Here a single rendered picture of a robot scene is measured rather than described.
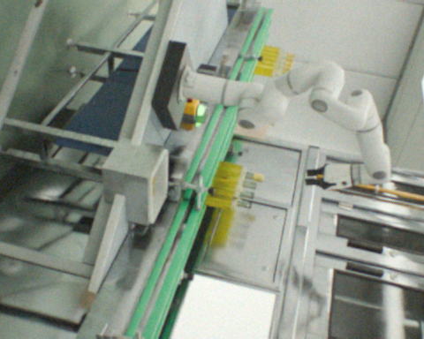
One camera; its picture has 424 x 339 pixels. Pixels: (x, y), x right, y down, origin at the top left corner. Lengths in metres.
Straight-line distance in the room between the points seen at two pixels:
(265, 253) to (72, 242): 0.76
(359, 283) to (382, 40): 6.21
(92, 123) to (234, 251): 0.80
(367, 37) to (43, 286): 6.73
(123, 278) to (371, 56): 6.85
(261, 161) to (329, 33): 5.62
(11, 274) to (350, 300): 1.27
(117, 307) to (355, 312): 0.89
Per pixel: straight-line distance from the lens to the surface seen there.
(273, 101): 1.65
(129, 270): 1.66
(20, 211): 2.20
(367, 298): 2.02
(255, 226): 2.07
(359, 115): 1.58
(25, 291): 1.93
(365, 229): 2.26
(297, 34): 7.97
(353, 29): 7.89
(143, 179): 1.57
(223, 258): 1.94
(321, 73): 1.64
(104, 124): 2.13
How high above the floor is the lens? 1.23
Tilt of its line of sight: 8 degrees down
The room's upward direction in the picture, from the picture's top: 102 degrees clockwise
